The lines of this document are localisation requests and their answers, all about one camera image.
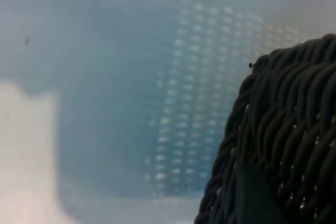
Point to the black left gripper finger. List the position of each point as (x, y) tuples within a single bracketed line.
[(252, 195)]

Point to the dark brown woven basket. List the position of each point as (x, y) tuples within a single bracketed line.
[(288, 90)]

